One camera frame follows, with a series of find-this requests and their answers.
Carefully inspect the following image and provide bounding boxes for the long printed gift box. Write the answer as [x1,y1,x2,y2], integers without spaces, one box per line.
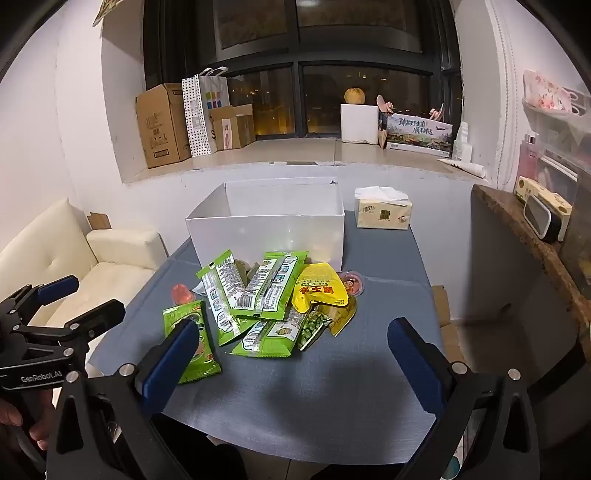
[385,112,454,155]

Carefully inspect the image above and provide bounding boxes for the pink bottle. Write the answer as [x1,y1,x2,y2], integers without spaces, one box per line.
[520,134,539,182]

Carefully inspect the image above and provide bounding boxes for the pale yellow carton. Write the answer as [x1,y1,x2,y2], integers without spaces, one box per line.
[514,176,573,217]

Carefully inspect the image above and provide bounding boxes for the jelly cup with printed lid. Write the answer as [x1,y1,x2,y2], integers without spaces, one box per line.
[337,271,366,296]

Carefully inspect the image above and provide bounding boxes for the white bottles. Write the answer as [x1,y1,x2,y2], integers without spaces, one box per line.
[452,121,473,161]

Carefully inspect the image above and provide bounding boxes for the yellow snack pouch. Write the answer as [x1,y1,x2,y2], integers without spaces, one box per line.
[291,262,352,311]

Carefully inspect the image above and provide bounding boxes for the clear green pea packet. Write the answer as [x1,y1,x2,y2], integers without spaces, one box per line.
[295,310,340,352]

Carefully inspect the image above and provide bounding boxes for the white and black device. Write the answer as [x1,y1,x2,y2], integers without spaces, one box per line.
[524,194,562,244]

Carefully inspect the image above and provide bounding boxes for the dark box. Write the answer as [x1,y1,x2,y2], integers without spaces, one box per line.
[560,178,591,296]

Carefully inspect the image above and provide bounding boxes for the grey-blue tablecloth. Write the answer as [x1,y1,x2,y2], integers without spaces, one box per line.
[88,210,458,467]

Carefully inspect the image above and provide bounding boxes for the white dotted paper bag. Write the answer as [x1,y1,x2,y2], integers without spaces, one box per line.
[181,67,230,157]

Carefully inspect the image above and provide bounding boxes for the yellow-brown snack packet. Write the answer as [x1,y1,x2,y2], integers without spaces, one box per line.
[323,295,358,337]

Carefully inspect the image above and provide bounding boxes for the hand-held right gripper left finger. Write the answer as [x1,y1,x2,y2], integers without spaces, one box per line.
[45,318,218,480]

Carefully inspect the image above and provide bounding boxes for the cream sofa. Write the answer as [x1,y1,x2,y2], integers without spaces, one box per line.
[0,198,169,370]

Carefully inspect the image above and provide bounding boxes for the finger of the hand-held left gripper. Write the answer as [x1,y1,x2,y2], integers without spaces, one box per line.
[0,275,80,326]
[65,298,127,356]

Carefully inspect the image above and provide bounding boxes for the wall poster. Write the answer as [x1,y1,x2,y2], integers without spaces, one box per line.
[92,0,123,27]

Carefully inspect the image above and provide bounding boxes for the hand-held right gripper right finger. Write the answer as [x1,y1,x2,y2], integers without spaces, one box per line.
[387,318,541,480]

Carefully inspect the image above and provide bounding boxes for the brown stone counter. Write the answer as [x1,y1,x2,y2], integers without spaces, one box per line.
[471,184,591,352]

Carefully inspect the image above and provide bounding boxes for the cardboard on floor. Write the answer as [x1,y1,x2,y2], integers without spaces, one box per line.
[431,285,468,366]

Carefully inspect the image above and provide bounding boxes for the small open cardboard box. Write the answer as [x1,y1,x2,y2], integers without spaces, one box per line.
[209,104,256,151]

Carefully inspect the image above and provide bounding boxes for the person's left hand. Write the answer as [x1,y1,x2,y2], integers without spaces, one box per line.
[0,390,58,452]

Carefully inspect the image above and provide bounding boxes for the clear plastic rack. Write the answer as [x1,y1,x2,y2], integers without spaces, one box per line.
[521,69,591,188]

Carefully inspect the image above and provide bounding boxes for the rolled white paper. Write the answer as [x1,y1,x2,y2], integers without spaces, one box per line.
[438,157,485,178]

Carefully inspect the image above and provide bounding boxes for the tall cardboard box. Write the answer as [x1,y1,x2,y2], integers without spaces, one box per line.
[135,83,191,169]

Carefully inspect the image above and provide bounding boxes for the black window frame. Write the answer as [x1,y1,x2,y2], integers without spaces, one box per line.
[143,0,462,141]

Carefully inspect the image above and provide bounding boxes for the white foam box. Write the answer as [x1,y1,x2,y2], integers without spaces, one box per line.
[341,103,380,144]

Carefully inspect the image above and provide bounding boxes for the yellow tissue pack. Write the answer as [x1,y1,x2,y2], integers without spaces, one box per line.
[354,186,413,230]

